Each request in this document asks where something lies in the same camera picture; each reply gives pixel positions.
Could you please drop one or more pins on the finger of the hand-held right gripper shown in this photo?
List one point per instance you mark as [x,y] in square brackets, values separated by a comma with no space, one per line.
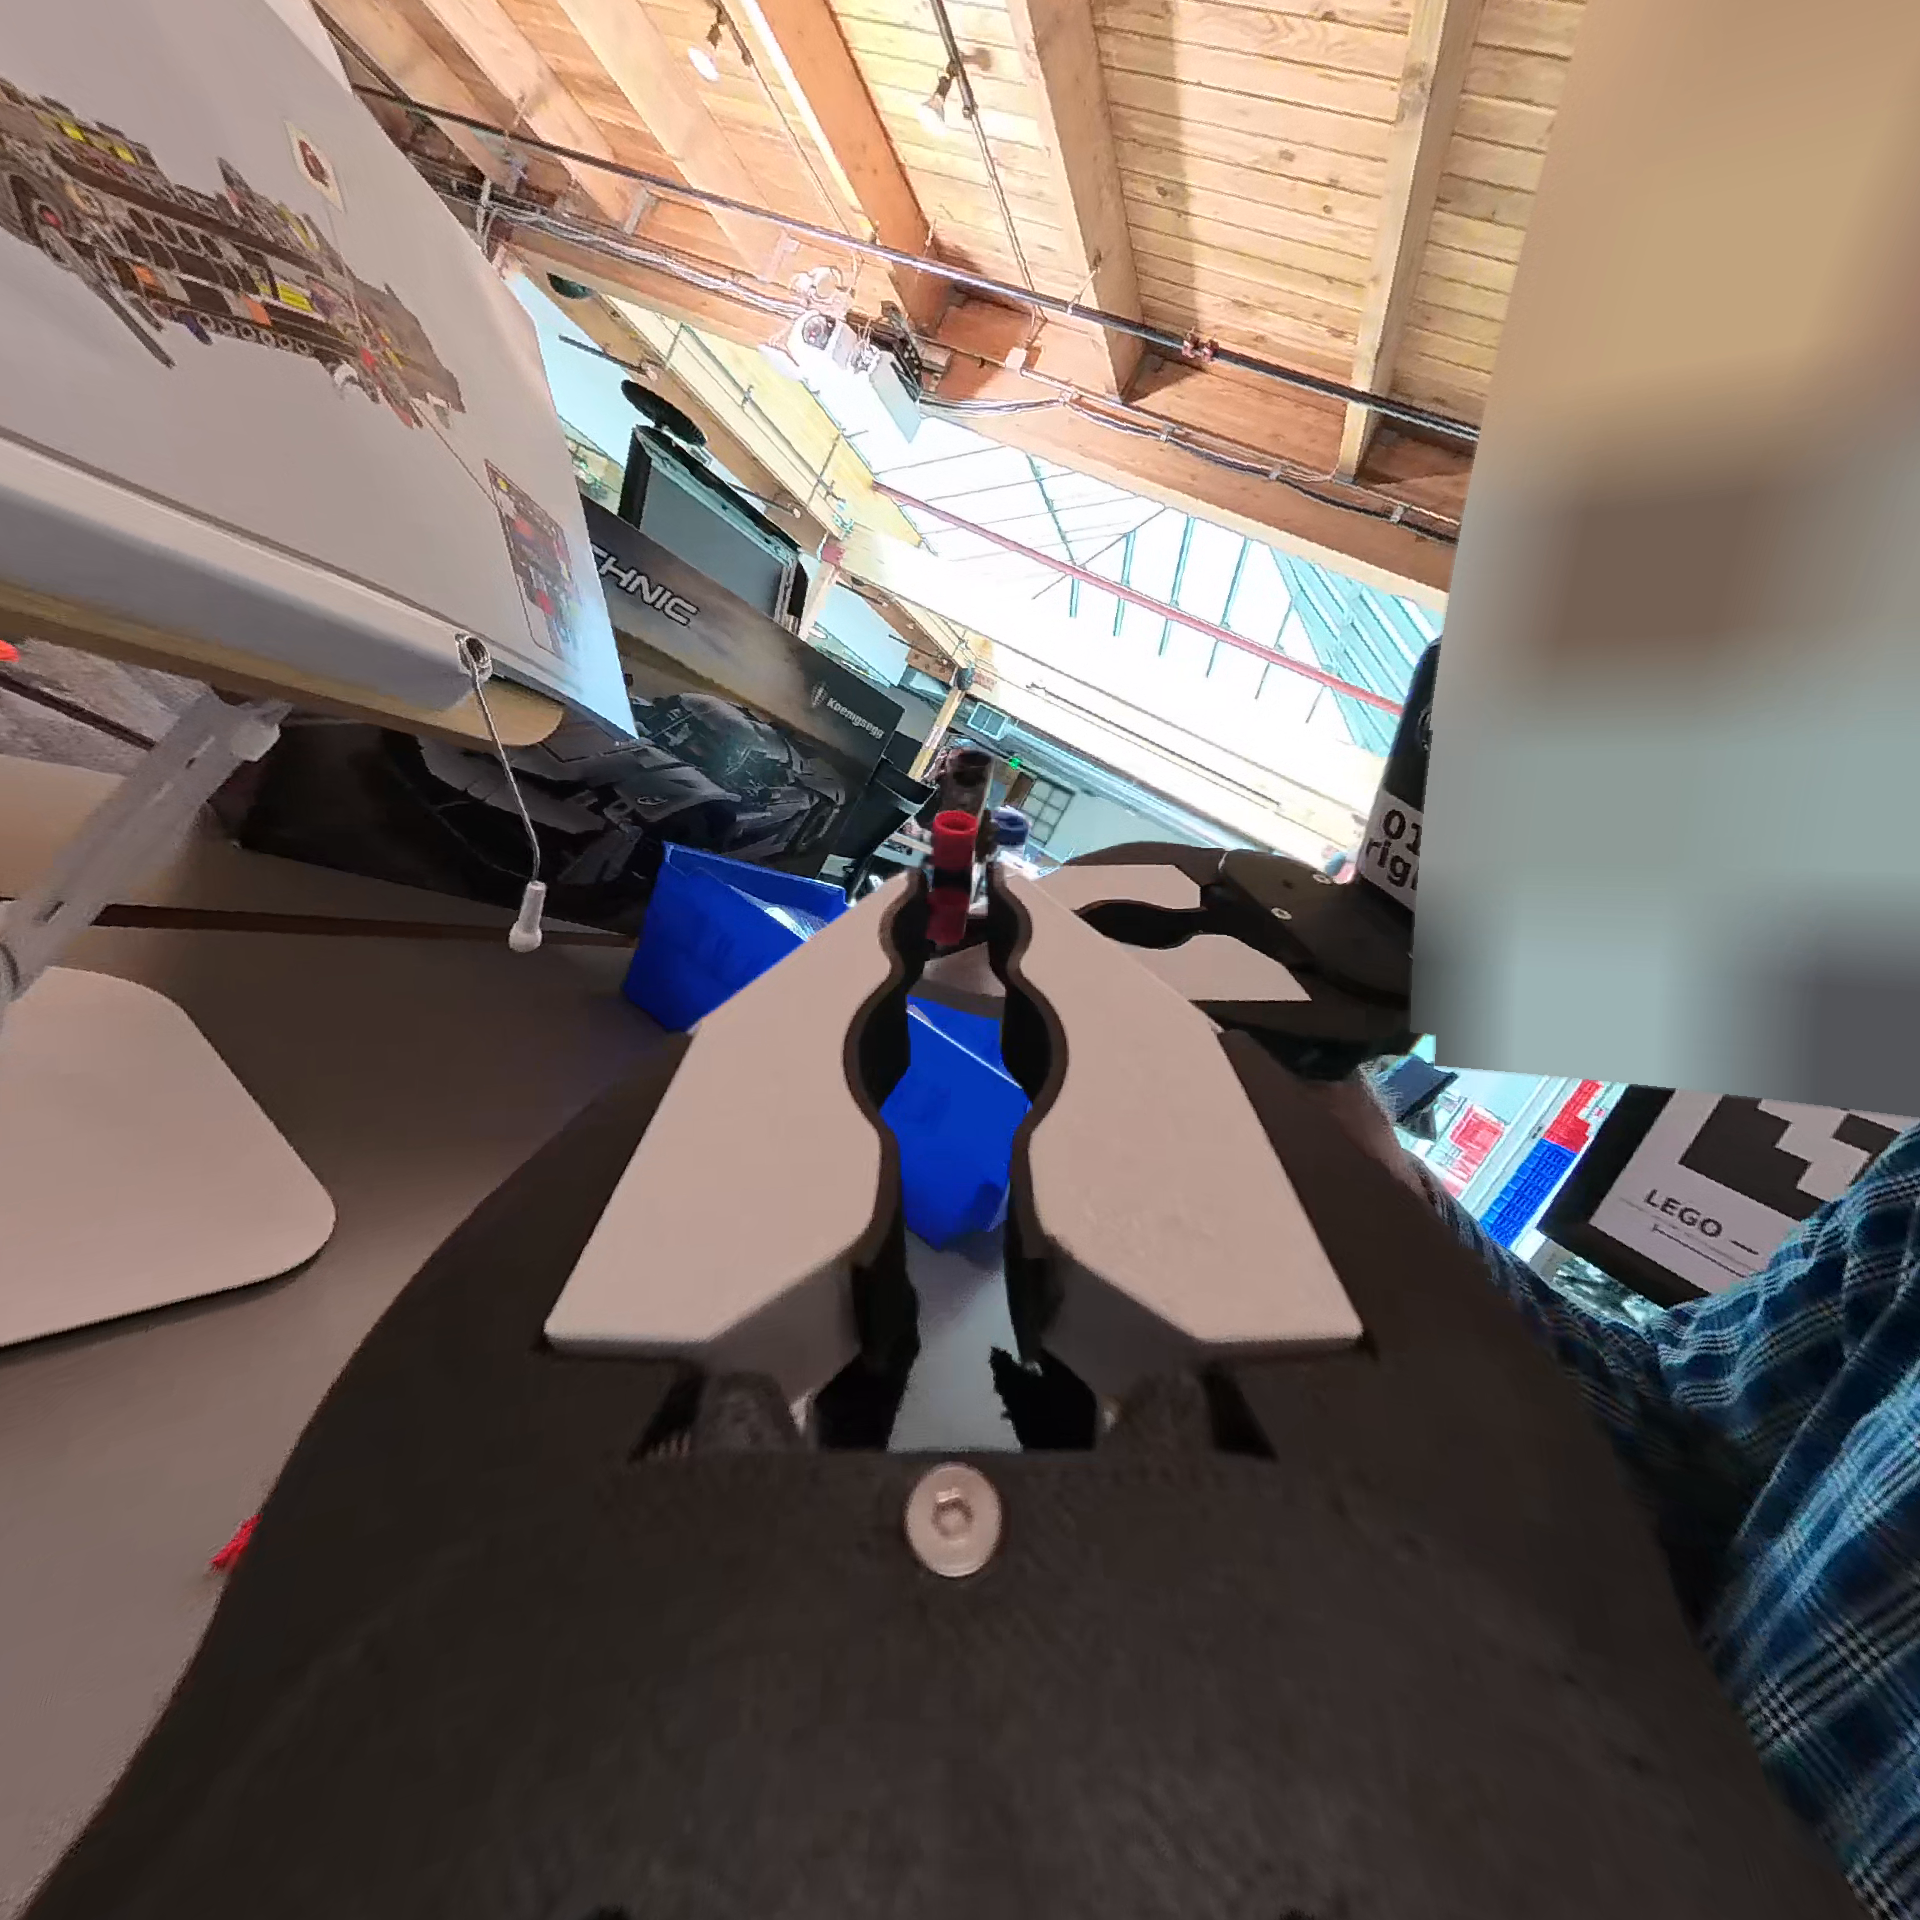
[1119,889]
[1239,974]

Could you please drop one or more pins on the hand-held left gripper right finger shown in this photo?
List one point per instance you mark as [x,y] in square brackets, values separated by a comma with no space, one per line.
[1185,1184]

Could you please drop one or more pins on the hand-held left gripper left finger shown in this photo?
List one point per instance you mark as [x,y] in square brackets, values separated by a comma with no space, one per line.
[734,1201]

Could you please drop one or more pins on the small lego subassembly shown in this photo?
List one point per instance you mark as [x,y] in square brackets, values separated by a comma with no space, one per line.
[951,841]

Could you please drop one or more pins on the person's right forearm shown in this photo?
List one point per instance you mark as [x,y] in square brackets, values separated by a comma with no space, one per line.
[1800,1424]

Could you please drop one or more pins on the black lego set box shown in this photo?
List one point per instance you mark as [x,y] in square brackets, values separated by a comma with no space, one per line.
[720,750]

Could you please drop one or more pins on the lego instruction booklet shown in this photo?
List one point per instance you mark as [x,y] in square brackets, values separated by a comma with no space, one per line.
[225,421]

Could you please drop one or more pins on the blue plastic bin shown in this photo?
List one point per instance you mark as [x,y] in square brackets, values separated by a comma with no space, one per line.
[720,945]

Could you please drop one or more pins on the shelf of red and blue bins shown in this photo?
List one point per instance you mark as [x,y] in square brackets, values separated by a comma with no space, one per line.
[1515,1154]

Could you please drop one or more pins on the white page holder clip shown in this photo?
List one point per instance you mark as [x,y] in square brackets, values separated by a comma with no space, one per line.
[524,931]

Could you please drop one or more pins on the framed marker sign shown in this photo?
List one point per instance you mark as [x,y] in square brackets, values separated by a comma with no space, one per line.
[1680,1201]

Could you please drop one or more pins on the black monitor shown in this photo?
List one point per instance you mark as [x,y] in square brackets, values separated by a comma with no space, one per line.
[704,524]

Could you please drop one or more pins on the white book stand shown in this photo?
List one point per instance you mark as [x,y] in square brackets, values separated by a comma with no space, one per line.
[134,1170]

